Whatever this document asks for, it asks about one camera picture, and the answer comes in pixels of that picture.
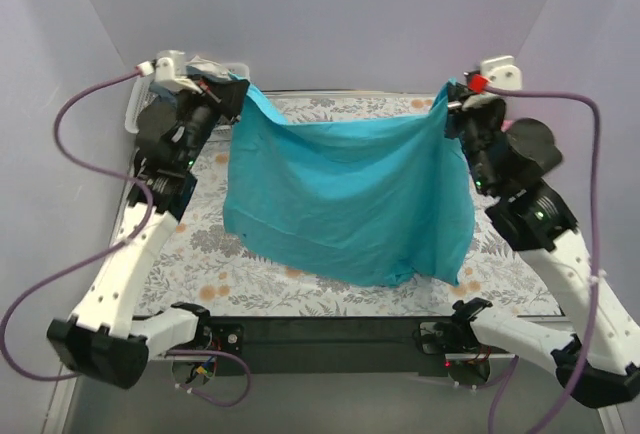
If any teal t shirt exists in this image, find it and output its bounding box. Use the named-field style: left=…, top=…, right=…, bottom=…
left=223, top=87, right=475, bottom=287

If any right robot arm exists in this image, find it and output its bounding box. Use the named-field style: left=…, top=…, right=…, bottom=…
left=441, top=73, right=639, bottom=409

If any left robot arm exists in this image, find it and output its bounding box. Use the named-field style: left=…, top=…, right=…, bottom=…
left=47, top=74, right=250, bottom=389

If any grey-blue t shirt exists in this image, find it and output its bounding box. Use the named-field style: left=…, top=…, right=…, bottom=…
left=149, top=70, right=244, bottom=107

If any cream t shirt in basket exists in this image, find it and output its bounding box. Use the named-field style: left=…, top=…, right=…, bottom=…
left=187, top=56, right=233, bottom=81

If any white plastic laundry basket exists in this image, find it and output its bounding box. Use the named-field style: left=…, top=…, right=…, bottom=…
left=124, top=62, right=250, bottom=134

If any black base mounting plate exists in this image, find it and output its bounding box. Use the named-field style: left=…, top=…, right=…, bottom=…
left=154, top=316, right=513, bottom=378

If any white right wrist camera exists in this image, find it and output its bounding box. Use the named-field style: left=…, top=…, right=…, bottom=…
left=462, top=55, right=523, bottom=110

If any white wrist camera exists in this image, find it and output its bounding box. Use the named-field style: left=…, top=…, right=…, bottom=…
left=136, top=50, right=202, bottom=94
left=462, top=55, right=523, bottom=110

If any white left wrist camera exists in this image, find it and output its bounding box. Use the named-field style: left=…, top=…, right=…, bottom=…
left=136, top=50, right=202, bottom=94

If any aluminium frame rail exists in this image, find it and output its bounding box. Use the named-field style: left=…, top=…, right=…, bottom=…
left=39, top=317, right=626, bottom=434

